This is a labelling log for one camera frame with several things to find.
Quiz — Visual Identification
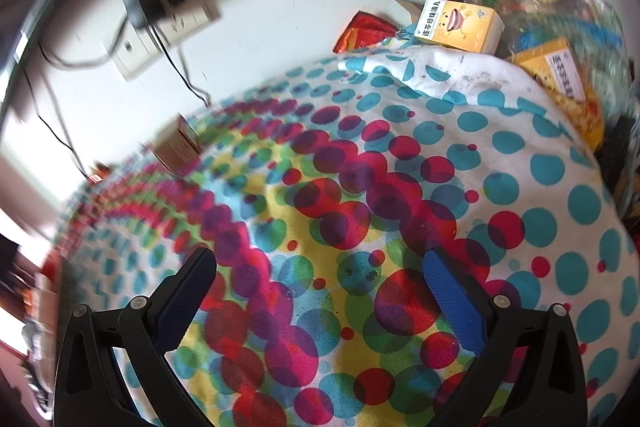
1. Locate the white wall power socket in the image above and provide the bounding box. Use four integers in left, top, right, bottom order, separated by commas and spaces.
147, 0, 222, 45

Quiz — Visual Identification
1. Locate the yellow cartoon face box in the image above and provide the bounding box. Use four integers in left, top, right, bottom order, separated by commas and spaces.
412, 0, 505, 56

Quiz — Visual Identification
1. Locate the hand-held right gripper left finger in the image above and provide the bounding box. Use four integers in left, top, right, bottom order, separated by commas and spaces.
52, 247, 218, 427

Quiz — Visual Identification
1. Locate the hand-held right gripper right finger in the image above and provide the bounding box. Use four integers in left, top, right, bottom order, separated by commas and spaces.
422, 247, 588, 427

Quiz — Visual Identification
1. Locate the yellow medicine box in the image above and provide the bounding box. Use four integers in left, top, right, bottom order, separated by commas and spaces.
510, 38, 588, 105

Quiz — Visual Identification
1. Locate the orange snack packet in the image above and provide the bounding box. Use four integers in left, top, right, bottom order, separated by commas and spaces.
565, 92, 607, 144

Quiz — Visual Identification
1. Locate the clear plastic bag of goods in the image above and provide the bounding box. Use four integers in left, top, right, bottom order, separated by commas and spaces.
470, 0, 631, 118

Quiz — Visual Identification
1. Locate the polka-dot blanket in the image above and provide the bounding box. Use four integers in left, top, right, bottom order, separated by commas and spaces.
30, 42, 640, 427

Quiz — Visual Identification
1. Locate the red candy wrapper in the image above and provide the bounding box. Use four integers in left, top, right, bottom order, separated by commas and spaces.
85, 162, 111, 184

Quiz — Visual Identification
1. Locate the small brown box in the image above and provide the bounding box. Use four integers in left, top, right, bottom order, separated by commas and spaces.
151, 114, 202, 172

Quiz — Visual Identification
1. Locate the black television cable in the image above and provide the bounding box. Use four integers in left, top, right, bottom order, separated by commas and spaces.
37, 41, 122, 72

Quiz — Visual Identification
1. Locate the black power adapter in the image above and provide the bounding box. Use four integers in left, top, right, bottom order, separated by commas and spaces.
119, 0, 166, 28

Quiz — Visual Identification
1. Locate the thin grey cable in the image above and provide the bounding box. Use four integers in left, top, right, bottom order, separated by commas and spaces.
22, 72, 90, 176

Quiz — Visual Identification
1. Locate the red snack packet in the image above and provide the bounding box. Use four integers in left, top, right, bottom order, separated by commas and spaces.
334, 11, 398, 54

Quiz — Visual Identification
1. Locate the adapter cable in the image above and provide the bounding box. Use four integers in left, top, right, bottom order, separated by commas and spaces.
149, 27, 212, 108

